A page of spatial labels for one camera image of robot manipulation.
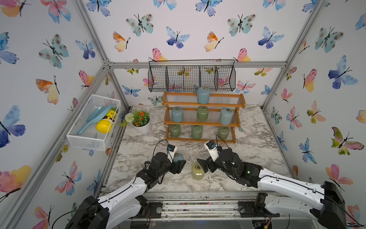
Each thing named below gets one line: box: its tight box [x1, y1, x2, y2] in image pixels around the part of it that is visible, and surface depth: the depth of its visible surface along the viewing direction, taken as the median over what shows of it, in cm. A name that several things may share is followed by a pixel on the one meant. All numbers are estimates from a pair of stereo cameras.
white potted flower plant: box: [119, 110, 152, 135], surface depth 98 cm
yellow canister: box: [191, 162, 205, 181], surface depth 82 cm
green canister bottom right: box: [217, 126, 230, 140], surface depth 98 cm
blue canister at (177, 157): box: [172, 152, 184, 162], surface depth 82 cm
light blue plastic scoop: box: [76, 103, 114, 136], surface depth 70 cm
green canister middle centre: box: [196, 105, 210, 121], surface depth 91 cm
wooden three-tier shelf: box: [162, 91, 246, 144], surface depth 96 cm
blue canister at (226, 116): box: [219, 106, 234, 126], surface depth 88 cm
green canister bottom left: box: [169, 124, 181, 138], surface depth 98 cm
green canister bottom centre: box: [191, 124, 204, 140], surface depth 98 cm
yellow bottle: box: [96, 106, 119, 135], surface depth 71 cm
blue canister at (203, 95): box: [196, 85, 211, 105], surface depth 82 cm
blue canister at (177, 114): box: [171, 106, 184, 123], surface depth 89 cm
